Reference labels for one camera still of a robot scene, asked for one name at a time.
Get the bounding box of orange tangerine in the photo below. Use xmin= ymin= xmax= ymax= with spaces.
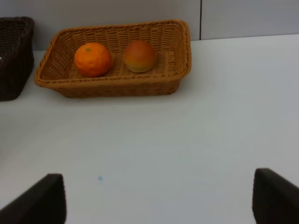
xmin=74 ymin=42 xmax=112 ymax=78

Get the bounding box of red yellow peach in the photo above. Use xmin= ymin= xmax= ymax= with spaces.
xmin=124 ymin=40 xmax=157 ymax=73

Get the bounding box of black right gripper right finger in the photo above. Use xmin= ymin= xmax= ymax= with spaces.
xmin=252 ymin=168 xmax=299 ymax=224

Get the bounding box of dark brown wicker basket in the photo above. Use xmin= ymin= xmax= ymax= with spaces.
xmin=0 ymin=16 xmax=35 ymax=101

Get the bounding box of orange wicker basket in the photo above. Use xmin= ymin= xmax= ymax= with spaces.
xmin=34 ymin=20 xmax=192 ymax=98

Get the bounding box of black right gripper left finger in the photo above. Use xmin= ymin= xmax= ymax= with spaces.
xmin=0 ymin=174 xmax=67 ymax=224

